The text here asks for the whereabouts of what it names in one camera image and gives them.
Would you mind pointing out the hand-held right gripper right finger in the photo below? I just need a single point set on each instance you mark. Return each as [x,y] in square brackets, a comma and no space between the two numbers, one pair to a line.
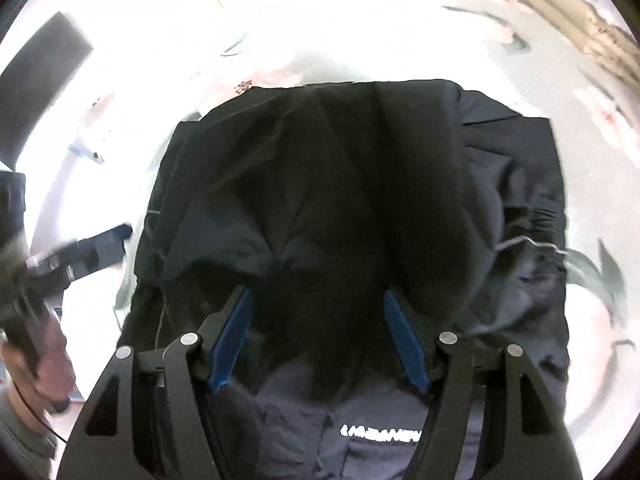
[405,345]

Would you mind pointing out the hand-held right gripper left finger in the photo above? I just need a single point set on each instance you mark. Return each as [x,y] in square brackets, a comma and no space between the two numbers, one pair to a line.
[232,340]

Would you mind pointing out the bed with floral sheet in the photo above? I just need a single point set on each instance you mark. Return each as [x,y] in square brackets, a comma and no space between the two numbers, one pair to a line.
[525,60]

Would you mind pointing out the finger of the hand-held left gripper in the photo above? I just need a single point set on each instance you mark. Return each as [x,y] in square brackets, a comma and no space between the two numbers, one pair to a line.
[85,255]

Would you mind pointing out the person's left hand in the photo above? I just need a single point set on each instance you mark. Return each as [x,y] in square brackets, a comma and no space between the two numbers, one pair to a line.
[55,365]

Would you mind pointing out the black wall television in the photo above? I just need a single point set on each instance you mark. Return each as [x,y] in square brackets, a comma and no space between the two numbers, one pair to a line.
[40,80]

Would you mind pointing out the person's left forearm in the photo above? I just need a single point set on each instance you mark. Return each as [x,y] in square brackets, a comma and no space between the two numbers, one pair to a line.
[20,430]

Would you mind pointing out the light blue rack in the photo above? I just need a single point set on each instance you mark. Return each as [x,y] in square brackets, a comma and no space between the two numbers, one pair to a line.
[87,150]

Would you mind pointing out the black hooded jacket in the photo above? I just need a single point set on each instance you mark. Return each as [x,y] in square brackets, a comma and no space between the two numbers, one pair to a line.
[350,185]

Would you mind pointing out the folded beige quilt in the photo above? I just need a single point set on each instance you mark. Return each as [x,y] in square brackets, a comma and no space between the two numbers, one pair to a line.
[575,15]

